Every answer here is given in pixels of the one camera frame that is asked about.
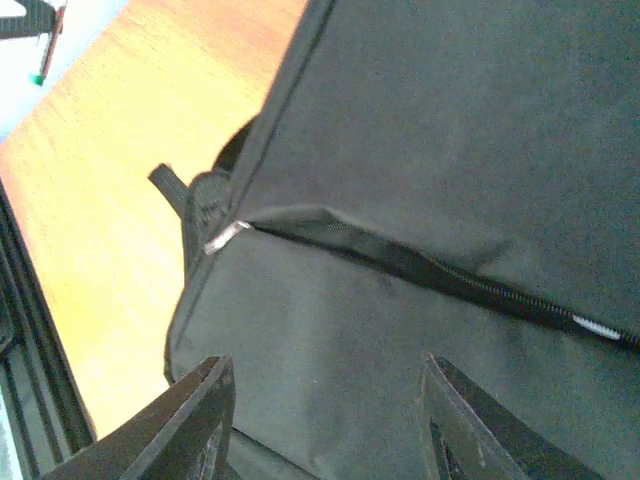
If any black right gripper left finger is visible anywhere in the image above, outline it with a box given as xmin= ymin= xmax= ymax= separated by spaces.
xmin=43 ymin=356 xmax=236 ymax=479

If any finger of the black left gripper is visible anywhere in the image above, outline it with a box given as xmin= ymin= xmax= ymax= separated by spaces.
xmin=1 ymin=0 xmax=67 ymax=40

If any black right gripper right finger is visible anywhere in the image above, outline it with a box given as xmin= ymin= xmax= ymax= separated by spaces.
xmin=418 ymin=354 xmax=601 ymax=479

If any silver pen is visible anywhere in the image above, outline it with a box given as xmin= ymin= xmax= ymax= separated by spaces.
xmin=29 ymin=5 xmax=66 ymax=86

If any black student backpack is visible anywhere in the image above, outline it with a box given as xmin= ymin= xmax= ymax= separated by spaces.
xmin=150 ymin=1 xmax=639 ymax=479

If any black aluminium rail base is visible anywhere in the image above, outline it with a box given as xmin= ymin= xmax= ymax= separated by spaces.
xmin=1 ymin=191 xmax=96 ymax=479

